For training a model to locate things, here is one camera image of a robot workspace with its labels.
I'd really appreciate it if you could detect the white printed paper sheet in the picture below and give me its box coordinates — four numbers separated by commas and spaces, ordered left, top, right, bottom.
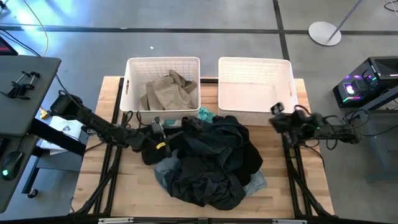
49, 115, 84, 141

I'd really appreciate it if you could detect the teal shirt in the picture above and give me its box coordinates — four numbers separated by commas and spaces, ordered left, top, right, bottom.
164, 106, 216, 127

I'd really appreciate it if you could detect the grey stand pole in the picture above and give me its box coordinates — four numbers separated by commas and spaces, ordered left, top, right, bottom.
328, 0, 364, 42

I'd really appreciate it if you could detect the black computer mouse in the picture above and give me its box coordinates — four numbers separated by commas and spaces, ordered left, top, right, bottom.
1, 151, 24, 181

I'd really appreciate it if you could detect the black desk leg frame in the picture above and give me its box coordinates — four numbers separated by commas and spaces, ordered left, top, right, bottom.
21, 119, 86, 198

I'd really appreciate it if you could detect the dark screen with red glow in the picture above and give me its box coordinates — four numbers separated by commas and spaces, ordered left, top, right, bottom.
0, 36, 19, 57

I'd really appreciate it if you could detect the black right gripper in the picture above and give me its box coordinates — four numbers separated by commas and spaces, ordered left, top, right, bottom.
269, 111, 301, 149

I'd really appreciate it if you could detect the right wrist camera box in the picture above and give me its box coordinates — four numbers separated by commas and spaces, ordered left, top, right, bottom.
269, 101, 285, 116

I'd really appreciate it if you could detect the black clamp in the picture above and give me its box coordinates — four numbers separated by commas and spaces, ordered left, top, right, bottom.
0, 70, 41, 101

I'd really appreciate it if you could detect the black denim garment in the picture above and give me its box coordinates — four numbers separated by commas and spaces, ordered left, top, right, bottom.
164, 115, 249, 211

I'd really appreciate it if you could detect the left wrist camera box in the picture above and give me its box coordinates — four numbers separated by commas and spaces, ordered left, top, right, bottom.
151, 116, 165, 135

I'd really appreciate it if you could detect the round white stand base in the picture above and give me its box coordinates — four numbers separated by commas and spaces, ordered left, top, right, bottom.
307, 21, 342, 47

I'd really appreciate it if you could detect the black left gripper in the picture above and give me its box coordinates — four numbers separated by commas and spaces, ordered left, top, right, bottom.
141, 124, 184, 158

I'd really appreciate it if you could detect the beige khaki garment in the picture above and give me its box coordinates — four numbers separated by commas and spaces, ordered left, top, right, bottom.
139, 70, 199, 112

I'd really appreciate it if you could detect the silver metal bracket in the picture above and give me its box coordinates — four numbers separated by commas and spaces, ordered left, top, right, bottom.
272, 219, 308, 224
98, 217, 134, 224

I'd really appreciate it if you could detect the grey desk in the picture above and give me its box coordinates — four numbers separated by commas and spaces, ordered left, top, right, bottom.
0, 55, 62, 214

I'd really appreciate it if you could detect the white plastic laundry basket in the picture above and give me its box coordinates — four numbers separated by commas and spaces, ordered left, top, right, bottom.
217, 56, 300, 126
119, 56, 201, 125

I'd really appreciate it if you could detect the yellow floor cable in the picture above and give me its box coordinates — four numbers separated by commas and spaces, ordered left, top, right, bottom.
23, 0, 50, 57

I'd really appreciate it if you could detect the black soft shirt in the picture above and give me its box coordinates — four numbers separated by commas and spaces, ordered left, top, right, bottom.
141, 133, 264, 188

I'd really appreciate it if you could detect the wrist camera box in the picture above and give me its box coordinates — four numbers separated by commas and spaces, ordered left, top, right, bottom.
151, 116, 165, 135
269, 101, 285, 116

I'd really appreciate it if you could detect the black computer case with lights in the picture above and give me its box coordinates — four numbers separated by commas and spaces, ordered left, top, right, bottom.
332, 55, 398, 109

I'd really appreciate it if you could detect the black floor cable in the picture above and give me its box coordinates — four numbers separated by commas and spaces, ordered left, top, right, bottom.
0, 27, 42, 58
384, 0, 398, 13

